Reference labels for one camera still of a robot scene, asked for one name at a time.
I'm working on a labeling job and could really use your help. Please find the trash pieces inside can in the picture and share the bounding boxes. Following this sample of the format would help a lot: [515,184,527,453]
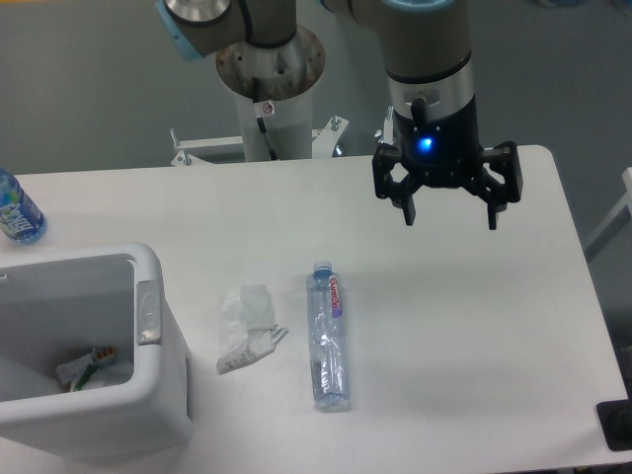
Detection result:
[55,346,134,393]

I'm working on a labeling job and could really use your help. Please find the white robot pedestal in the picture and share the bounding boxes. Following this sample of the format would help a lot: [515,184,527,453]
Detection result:
[170,26,350,166]

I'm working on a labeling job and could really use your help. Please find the black cable on pedestal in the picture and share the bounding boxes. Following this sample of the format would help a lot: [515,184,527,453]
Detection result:
[250,76,277,162]

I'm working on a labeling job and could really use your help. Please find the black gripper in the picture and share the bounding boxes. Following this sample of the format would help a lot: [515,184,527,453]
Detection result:
[371,99,522,230]

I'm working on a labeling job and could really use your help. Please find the white frame at right edge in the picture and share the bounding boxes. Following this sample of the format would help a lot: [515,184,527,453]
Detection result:
[584,167,631,263]

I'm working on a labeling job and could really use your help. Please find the clear empty plastic bottle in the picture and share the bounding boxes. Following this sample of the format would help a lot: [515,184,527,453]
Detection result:
[306,261,350,413]

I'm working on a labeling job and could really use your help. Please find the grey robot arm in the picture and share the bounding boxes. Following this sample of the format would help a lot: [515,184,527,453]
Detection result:
[155,1,522,227]

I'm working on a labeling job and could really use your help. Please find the blue labelled water bottle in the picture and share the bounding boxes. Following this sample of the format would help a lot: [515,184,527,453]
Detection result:
[1,169,47,245]

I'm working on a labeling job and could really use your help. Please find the white trash can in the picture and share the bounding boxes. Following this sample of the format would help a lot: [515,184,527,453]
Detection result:
[1,243,194,460]

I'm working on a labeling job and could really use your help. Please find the black clamp at table edge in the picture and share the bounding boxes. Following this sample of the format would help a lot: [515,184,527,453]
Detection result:
[596,399,631,452]

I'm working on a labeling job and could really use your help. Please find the white plastic wrapper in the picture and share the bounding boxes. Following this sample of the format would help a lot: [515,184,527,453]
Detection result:
[216,284,289,375]

